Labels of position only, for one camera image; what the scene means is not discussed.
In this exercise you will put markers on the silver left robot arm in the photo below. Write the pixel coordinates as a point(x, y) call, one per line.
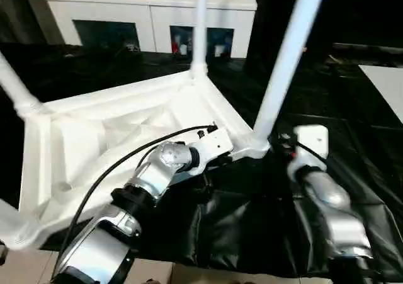
point(157, 170)

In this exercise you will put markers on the small white cup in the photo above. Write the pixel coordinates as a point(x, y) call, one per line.
point(219, 50)

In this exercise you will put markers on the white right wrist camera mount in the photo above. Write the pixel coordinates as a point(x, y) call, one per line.
point(315, 139)

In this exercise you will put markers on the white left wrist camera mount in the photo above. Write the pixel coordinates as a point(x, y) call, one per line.
point(214, 139)

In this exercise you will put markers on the white plastic table top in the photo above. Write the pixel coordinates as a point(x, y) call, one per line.
point(78, 139)

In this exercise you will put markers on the small red white container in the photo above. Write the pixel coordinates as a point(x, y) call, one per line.
point(176, 46)

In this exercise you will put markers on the grey curtain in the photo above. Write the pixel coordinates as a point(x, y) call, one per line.
point(25, 10)

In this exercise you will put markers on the white cabinet with glass doors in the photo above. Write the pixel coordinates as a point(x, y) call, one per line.
point(110, 7)

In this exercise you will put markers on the white flat board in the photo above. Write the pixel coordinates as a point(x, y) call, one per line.
point(385, 88)

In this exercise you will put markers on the black mat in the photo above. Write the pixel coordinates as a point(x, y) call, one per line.
point(252, 218)

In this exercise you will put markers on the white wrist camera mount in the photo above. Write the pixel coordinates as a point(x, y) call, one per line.
point(214, 139)
point(315, 139)

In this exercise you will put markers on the dark rounded robot foot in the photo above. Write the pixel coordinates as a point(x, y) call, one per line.
point(151, 281)

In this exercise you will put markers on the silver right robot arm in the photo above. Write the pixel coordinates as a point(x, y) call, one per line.
point(333, 202)

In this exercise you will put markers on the black cabinet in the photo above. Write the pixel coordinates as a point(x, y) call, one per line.
point(352, 10)

